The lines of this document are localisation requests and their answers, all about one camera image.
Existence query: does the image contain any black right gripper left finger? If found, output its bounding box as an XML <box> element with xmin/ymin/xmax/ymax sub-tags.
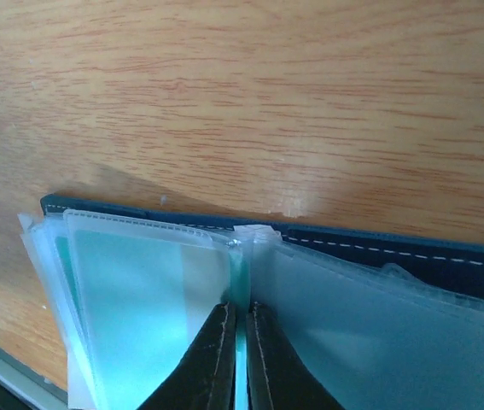
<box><xmin>139</xmin><ymin>303</ymin><xmax>236</xmax><ymax>410</ymax></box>

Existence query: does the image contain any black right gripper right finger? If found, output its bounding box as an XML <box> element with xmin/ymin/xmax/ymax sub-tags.
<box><xmin>246</xmin><ymin>302</ymin><xmax>342</xmax><ymax>410</ymax></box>

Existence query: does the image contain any teal card with stripe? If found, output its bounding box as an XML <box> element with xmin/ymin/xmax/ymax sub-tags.
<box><xmin>56</xmin><ymin>229</ymin><xmax>253</xmax><ymax>409</ymax></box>

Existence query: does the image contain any dark blue card holder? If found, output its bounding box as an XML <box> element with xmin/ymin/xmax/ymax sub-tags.
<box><xmin>19</xmin><ymin>195</ymin><xmax>484</xmax><ymax>409</ymax></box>

